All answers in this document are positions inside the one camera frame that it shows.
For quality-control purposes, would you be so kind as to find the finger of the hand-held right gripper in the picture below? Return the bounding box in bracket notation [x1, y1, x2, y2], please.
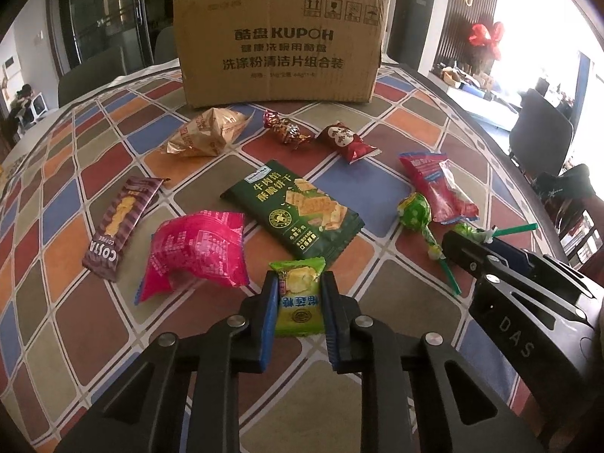
[488, 240, 604, 293]
[441, 231, 593, 328]

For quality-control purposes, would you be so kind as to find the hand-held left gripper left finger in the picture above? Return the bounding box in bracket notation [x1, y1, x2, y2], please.
[54, 271, 280, 453]

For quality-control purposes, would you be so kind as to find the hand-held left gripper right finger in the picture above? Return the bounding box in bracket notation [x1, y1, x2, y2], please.
[320, 271, 550, 453]

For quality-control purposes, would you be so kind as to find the green lollipop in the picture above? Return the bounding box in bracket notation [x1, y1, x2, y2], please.
[397, 193, 462, 297]
[448, 222, 539, 246]

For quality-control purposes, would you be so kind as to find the small green snack packet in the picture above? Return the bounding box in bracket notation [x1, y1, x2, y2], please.
[269, 257, 327, 337]

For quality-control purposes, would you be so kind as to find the foil candy string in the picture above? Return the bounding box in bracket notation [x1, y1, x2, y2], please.
[263, 109, 313, 150]

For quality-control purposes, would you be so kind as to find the gold snack packet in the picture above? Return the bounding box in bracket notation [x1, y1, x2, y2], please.
[159, 108, 254, 159]

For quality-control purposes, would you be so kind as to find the brown cardboard box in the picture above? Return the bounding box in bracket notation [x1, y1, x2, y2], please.
[172, 0, 392, 107]

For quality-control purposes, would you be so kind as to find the red and blue snack packet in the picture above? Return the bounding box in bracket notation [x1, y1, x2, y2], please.
[399, 152, 479, 225]

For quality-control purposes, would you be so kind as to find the dark cloth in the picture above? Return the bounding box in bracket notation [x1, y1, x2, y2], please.
[538, 164, 604, 227]

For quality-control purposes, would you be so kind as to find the pink snack packet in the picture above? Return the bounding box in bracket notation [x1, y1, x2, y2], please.
[134, 212, 250, 305]

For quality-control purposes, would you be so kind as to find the dark green cracker packet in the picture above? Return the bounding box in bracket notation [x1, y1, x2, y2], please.
[221, 160, 366, 261]

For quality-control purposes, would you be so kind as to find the dark chair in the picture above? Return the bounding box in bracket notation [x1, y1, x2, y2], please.
[510, 89, 574, 175]

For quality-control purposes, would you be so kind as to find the colourful checked tablecloth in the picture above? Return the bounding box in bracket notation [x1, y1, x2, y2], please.
[0, 59, 569, 453]

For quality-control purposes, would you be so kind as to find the cluttered side table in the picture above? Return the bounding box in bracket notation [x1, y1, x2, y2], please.
[434, 61, 520, 130]

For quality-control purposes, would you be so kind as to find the small red snack packet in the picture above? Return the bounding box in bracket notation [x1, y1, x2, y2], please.
[314, 123, 382, 164]

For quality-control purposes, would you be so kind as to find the brown Costa coffee packet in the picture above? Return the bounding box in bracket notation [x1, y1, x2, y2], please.
[82, 176, 171, 283]

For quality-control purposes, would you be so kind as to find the red ribbon bow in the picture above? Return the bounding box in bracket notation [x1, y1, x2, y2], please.
[468, 21, 505, 60]

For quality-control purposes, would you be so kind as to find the grey chair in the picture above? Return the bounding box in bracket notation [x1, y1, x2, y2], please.
[153, 26, 179, 64]

